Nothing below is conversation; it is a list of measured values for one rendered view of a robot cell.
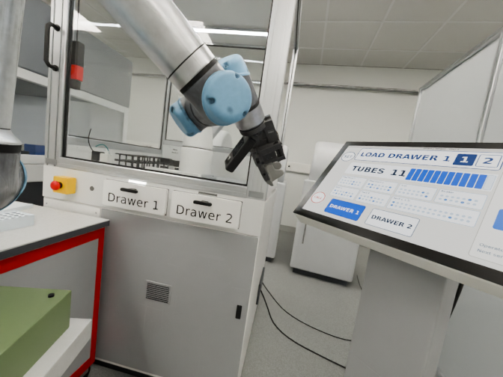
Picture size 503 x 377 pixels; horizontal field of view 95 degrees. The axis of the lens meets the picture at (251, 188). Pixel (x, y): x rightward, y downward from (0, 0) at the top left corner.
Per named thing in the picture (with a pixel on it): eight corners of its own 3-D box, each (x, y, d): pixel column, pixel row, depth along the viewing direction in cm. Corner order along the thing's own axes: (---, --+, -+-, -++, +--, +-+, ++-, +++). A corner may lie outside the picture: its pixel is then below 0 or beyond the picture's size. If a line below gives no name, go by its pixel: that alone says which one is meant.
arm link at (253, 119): (230, 120, 53) (230, 107, 59) (239, 137, 56) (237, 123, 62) (261, 107, 52) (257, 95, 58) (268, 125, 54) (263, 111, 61)
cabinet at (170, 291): (235, 416, 99) (263, 238, 91) (34, 354, 114) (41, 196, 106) (261, 295, 193) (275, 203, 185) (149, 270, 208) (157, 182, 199)
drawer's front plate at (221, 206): (237, 230, 91) (241, 202, 90) (169, 217, 95) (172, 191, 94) (238, 228, 92) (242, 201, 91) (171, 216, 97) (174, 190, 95)
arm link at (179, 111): (171, 102, 40) (221, 70, 43) (163, 108, 50) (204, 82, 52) (197, 141, 43) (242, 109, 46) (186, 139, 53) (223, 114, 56)
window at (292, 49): (267, 163, 93) (302, -73, 83) (266, 163, 93) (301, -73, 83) (278, 166, 178) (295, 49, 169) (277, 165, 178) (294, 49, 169)
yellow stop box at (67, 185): (64, 194, 98) (66, 178, 97) (50, 192, 99) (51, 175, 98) (75, 193, 103) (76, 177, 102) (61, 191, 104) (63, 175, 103)
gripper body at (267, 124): (287, 161, 61) (272, 122, 54) (257, 173, 63) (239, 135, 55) (281, 147, 67) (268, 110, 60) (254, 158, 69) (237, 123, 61)
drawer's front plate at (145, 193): (163, 215, 95) (166, 189, 94) (102, 204, 99) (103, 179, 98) (165, 215, 97) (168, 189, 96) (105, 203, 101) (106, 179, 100)
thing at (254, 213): (260, 237, 91) (265, 201, 90) (42, 195, 106) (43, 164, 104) (274, 202, 185) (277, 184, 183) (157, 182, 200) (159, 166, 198)
